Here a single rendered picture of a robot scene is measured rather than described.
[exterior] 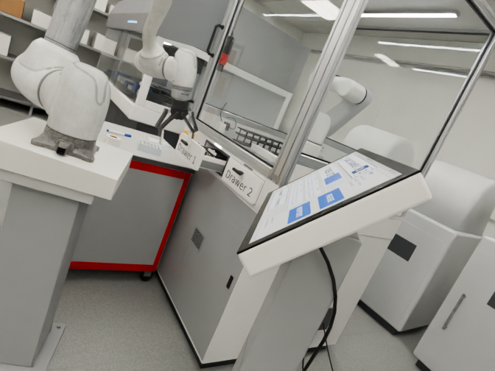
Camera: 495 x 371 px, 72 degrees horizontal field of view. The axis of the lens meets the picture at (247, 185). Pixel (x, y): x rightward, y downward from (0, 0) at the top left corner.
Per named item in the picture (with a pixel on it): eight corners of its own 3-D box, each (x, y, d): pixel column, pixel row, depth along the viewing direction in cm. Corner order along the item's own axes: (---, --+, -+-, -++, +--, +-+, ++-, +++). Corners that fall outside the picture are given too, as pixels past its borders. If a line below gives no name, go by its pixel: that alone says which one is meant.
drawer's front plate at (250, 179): (251, 204, 141) (261, 180, 138) (221, 178, 163) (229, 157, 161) (254, 205, 142) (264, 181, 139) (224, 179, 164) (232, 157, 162)
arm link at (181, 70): (198, 88, 154) (173, 82, 157) (204, 52, 149) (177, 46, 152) (186, 88, 144) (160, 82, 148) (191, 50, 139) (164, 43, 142)
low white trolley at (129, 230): (41, 284, 168) (82, 142, 151) (39, 224, 216) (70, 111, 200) (152, 285, 202) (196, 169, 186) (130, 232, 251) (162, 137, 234)
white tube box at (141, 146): (136, 149, 176) (138, 143, 175) (135, 145, 183) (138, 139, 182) (160, 156, 181) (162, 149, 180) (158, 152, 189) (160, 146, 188)
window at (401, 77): (298, 152, 133) (402, -83, 114) (297, 152, 133) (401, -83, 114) (410, 191, 184) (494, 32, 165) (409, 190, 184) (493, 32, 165)
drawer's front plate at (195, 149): (194, 170, 157) (202, 149, 155) (174, 151, 180) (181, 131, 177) (197, 171, 158) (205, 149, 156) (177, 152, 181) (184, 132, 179)
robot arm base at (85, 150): (24, 146, 98) (29, 129, 97) (44, 131, 118) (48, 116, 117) (90, 167, 105) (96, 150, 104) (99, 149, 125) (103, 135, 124)
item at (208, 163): (197, 167, 159) (202, 155, 158) (179, 150, 179) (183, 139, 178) (262, 182, 183) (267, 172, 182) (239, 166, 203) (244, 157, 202)
